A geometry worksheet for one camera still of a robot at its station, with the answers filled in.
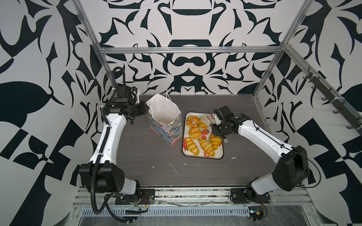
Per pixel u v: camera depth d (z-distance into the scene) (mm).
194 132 937
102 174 403
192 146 891
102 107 540
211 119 914
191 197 758
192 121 1040
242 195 742
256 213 709
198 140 933
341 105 546
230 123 596
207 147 870
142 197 727
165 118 991
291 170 423
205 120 898
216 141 895
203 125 919
